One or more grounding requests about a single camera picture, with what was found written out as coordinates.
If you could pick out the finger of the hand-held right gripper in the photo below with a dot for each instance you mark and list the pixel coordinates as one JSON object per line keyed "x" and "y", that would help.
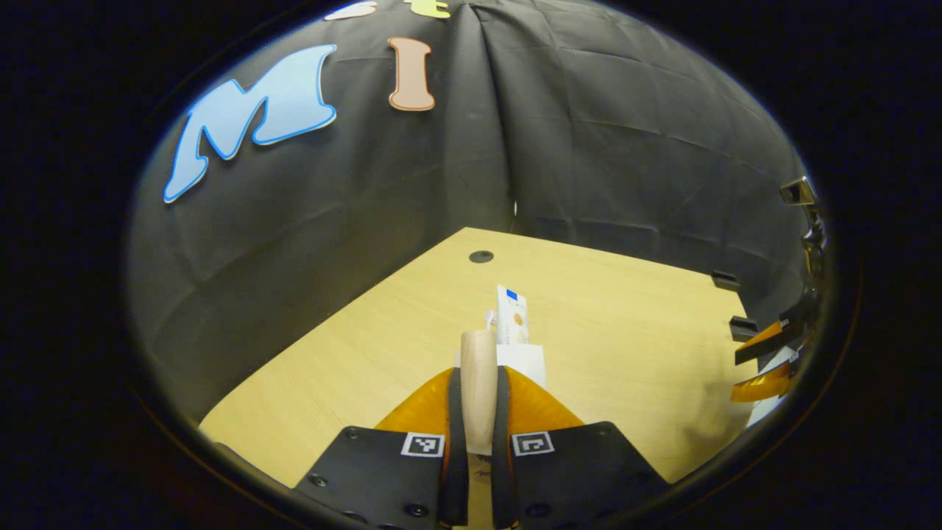
{"x": 762, "y": 340}
{"x": 762, "y": 386}

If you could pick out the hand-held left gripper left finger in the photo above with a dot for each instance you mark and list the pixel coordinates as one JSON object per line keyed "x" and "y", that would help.
{"x": 456, "y": 464}

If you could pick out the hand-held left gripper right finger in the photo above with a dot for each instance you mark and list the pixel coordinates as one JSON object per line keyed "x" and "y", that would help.
{"x": 502, "y": 464}

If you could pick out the pale pink toothbrush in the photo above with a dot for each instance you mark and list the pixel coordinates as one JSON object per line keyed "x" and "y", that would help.
{"x": 489, "y": 318}

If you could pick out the black backdrop cloth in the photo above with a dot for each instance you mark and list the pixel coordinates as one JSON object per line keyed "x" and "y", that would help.
{"x": 589, "y": 147}

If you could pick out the black round desk hole cap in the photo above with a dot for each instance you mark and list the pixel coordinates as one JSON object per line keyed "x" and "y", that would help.
{"x": 480, "y": 256}

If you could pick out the white toothpaste tube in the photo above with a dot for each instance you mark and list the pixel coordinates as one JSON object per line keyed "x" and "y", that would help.
{"x": 513, "y": 316}

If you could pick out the wooden desktop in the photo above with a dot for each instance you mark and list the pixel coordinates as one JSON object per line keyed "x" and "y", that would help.
{"x": 625, "y": 338}

